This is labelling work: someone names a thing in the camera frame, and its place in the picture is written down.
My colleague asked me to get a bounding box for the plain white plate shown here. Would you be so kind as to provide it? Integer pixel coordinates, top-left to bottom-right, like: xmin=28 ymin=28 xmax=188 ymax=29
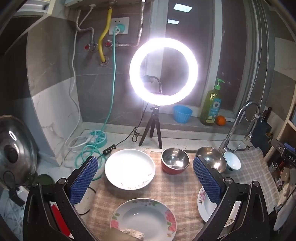
xmin=105 ymin=149 xmax=156 ymax=190

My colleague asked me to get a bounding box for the white ring light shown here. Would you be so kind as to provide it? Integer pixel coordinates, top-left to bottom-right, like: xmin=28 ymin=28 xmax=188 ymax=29
xmin=129 ymin=38 xmax=199 ymax=107

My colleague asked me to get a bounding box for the blue ribbed cup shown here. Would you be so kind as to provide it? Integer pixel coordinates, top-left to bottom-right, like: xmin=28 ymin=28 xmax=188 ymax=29
xmin=173 ymin=105 xmax=193 ymax=124

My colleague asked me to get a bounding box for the window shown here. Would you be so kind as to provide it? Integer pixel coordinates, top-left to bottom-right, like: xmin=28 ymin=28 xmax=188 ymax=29
xmin=150 ymin=0 xmax=273 ymax=116

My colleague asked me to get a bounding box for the small floral rim plate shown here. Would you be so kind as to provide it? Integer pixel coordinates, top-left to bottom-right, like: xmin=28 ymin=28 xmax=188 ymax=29
xmin=197 ymin=186 xmax=242 ymax=228

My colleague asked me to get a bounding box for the corrugated metal hose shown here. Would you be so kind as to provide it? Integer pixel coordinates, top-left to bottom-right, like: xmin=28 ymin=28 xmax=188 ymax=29
xmin=76 ymin=10 xmax=95 ymax=45
xmin=118 ymin=0 xmax=146 ymax=47

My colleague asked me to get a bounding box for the metal sprayer hose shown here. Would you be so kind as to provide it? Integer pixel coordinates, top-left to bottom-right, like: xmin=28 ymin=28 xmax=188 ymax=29
xmin=244 ymin=111 xmax=262 ymax=142

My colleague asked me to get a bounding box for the red packet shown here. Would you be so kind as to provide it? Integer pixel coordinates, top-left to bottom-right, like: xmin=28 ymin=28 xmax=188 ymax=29
xmin=51 ymin=204 xmax=71 ymax=235

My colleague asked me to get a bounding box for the black knife block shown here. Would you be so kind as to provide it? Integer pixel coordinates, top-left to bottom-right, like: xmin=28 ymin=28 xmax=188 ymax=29
xmin=251 ymin=107 xmax=273 ymax=149

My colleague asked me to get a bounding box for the red steel bowl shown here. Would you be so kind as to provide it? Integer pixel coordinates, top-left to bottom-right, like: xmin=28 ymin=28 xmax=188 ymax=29
xmin=161 ymin=148 xmax=190 ymax=174

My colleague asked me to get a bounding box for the white water heater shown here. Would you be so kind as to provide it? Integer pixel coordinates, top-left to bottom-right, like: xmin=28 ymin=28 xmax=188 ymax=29
xmin=63 ymin=0 xmax=153 ymax=7

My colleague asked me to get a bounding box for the chrome faucet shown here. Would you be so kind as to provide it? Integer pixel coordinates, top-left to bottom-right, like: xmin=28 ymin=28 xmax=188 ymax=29
xmin=218 ymin=100 xmax=262 ymax=153

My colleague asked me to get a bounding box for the brown scrubbing sponge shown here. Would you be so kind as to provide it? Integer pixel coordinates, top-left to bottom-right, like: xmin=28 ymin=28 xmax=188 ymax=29
xmin=109 ymin=228 xmax=146 ymax=241

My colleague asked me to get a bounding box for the black cable with controller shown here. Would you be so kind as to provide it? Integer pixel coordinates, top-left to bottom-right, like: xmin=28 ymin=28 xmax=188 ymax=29
xmin=79 ymin=102 xmax=149 ymax=215

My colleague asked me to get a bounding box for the small white bowl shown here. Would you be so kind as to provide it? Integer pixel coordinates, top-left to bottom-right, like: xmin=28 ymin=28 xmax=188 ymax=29
xmin=223 ymin=152 xmax=241 ymax=174

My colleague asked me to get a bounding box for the yellow gas hose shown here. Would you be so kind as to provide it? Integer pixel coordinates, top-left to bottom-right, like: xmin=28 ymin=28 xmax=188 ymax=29
xmin=98 ymin=7 xmax=113 ymax=64

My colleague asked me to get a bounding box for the wooden shelf unit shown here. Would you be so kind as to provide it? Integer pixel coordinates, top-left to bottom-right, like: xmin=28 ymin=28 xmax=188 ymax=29
xmin=264 ymin=102 xmax=296 ymax=232

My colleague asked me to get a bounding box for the beige checkered cloth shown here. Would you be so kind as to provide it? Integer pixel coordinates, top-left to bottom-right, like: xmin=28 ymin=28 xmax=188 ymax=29
xmin=89 ymin=149 xmax=208 ymax=241

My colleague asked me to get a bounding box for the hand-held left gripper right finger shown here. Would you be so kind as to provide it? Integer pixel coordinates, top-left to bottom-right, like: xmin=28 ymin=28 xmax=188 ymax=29
xmin=193 ymin=155 xmax=271 ymax=241

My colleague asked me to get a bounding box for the large floral rim plate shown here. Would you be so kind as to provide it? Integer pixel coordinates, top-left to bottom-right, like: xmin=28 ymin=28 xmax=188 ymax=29
xmin=110 ymin=198 xmax=177 ymax=241

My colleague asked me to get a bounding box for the teal round power strip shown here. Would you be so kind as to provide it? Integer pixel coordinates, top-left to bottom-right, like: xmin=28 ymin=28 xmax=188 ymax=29
xmin=86 ymin=130 xmax=107 ymax=149

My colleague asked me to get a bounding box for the green dish soap bottle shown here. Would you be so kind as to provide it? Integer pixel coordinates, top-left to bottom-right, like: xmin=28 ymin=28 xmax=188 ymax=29
xmin=200 ymin=78 xmax=226 ymax=126

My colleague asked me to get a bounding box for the large stainless steel bowl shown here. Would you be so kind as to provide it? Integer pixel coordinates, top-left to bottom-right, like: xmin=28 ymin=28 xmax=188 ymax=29
xmin=196 ymin=146 xmax=227 ymax=174

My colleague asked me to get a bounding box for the white wall socket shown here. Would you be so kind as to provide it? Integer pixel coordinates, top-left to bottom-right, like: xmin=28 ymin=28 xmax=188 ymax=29
xmin=109 ymin=17 xmax=129 ymax=36

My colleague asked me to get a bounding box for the grey checkered cloth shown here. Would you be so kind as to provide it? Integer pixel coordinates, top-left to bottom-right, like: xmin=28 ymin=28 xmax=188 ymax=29
xmin=228 ymin=146 xmax=281 ymax=209

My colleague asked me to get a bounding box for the black gooseneck phone holder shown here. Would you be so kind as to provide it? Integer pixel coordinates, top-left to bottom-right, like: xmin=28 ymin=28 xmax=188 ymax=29
xmin=142 ymin=75 xmax=163 ymax=94

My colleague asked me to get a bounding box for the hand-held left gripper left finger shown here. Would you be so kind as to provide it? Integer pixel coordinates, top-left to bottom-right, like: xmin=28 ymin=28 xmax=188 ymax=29
xmin=23 ymin=156 xmax=99 ymax=241

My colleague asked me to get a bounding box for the teal power cable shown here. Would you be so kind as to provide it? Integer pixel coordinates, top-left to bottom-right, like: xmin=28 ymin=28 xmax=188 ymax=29
xmin=74 ymin=25 xmax=121 ymax=182

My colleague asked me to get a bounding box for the glass pot lid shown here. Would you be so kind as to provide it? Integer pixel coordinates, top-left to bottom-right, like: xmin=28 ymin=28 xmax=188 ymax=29
xmin=0 ymin=115 xmax=38 ymax=188

